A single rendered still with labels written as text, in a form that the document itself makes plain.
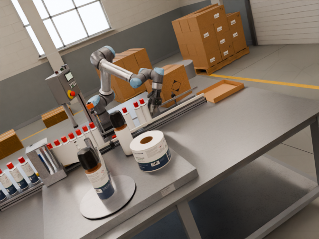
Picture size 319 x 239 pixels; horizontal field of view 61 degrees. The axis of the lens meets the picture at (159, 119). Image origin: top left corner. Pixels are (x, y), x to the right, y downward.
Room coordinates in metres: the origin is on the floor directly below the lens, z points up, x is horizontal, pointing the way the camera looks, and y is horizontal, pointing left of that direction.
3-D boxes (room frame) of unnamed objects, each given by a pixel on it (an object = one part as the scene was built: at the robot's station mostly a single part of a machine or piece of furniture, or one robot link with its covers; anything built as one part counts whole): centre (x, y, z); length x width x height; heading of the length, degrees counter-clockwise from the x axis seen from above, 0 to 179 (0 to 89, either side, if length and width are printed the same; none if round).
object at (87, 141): (1.60, 0.48, 0.97); 0.05 x 0.05 x 0.19
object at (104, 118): (2.26, 0.46, 0.95); 0.15 x 0.15 x 0.10
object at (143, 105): (1.92, 0.07, 0.98); 0.05 x 0.05 x 0.20
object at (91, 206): (1.20, 0.39, 0.89); 0.31 x 0.31 x 0.01
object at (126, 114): (1.87, 0.21, 0.98); 0.05 x 0.05 x 0.20
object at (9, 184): (1.62, 1.08, 0.98); 0.05 x 0.05 x 0.20
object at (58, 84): (1.87, 0.53, 1.38); 0.17 x 0.10 x 0.19; 162
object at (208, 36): (5.75, -1.62, 0.57); 1.20 x 0.83 x 1.14; 114
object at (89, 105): (1.87, 0.42, 1.04); 0.10 x 0.04 x 0.33; 16
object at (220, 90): (2.11, -0.56, 0.85); 0.30 x 0.26 x 0.04; 106
